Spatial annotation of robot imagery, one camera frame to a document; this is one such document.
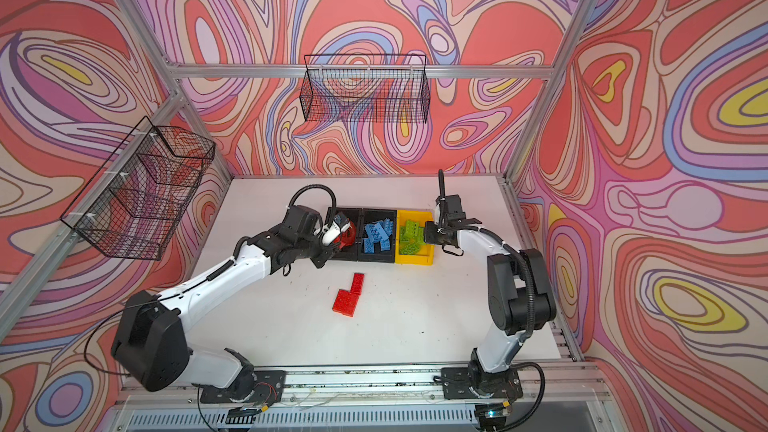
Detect green lego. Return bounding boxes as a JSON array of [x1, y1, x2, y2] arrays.
[[399, 220, 425, 255]]

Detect red arch lego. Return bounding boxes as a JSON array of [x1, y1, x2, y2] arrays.
[[334, 213, 357, 250]]

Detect blue lego top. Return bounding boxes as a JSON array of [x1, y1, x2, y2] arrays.
[[363, 218, 394, 254]]

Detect red lego plate cluster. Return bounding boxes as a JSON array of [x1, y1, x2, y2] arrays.
[[332, 289, 360, 317]]

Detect black bin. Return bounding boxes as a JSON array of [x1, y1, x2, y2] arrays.
[[358, 209, 396, 263], [332, 207, 363, 262]]

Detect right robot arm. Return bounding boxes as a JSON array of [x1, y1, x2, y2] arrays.
[[424, 192, 557, 397]]

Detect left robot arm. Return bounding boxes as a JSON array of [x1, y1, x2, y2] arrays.
[[111, 205, 351, 402]]

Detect yellow bin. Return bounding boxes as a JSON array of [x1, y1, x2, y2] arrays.
[[395, 210, 434, 266]]

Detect red lego upright slim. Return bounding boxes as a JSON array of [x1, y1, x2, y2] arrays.
[[350, 273, 365, 296]]

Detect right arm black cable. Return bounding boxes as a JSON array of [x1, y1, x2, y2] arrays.
[[436, 169, 547, 432]]

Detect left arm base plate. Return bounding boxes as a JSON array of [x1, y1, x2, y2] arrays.
[[200, 370, 287, 405]]

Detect wire basket back wall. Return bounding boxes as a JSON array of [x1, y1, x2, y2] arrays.
[[299, 53, 431, 124]]

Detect wire basket wall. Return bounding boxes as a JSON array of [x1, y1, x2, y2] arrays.
[[299, 53, 431, 124], [59, 117, 216, 261]]

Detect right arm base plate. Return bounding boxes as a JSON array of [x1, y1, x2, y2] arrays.
[[433, 366, 524, 402]]

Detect wire basket left wall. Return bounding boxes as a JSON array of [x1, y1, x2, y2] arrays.
[[59, 117, 216, 261]]

